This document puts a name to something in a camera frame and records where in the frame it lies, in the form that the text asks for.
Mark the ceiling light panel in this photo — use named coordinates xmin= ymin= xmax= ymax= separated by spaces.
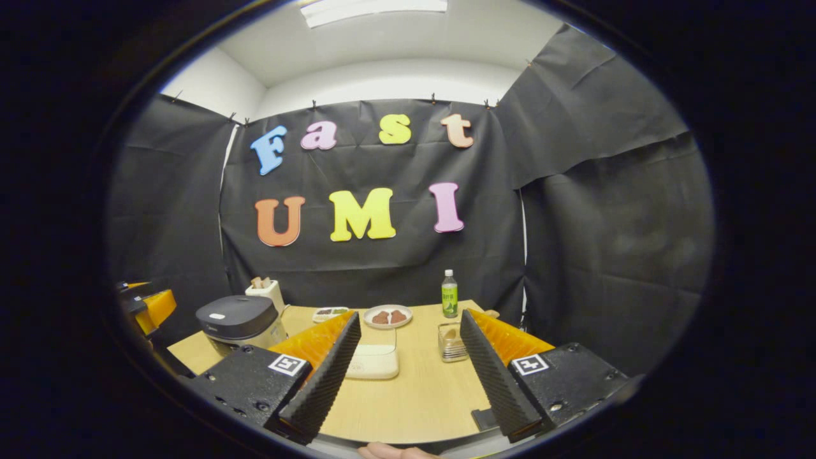
xmin=300 ymin=0 xmax=449 ymax=28

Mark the metal wire chopstick holder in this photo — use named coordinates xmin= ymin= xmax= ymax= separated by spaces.
xmin=437 ymin=322 xmax=470 ymax=363

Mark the black backdrop cloth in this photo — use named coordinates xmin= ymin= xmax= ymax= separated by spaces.
xmin=105 ymin=24 xmax=715 ymax=383

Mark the clear glass container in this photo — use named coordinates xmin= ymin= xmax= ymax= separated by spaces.
xmin=344 ymin=325 xmax=401 ymax=381

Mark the white toaster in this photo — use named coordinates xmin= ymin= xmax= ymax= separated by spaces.
xmin=245 ymin=284 xmax=286 ymax=316

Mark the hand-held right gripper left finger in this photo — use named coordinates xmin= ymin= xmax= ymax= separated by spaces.
xmin=188 ymin=310 xmax=362 ymax=445

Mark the green drink bottle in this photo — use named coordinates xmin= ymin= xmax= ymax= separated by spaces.
xmin=441 ymin=269 xmax=459 ymax=319

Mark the white round plate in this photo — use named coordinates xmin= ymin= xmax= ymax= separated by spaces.
xmin=363 ymin=304 xmax=414 ymax=330

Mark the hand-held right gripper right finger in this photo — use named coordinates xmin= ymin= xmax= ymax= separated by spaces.
xmin=459 ymin=309 xmax=629 ymax=444

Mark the dark grey rice cooker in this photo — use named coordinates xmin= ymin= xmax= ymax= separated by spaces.
xmin=196 ymin=295 xmax=289 ymax=356

